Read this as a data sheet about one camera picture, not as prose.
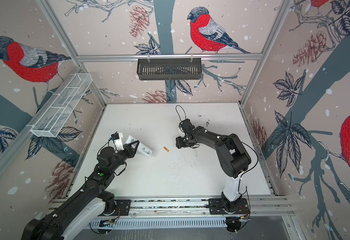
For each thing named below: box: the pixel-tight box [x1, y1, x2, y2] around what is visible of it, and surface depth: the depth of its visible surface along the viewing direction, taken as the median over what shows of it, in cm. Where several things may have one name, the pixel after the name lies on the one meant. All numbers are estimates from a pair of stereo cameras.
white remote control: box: [125, 135, 153, 159], surface depth 83 cm
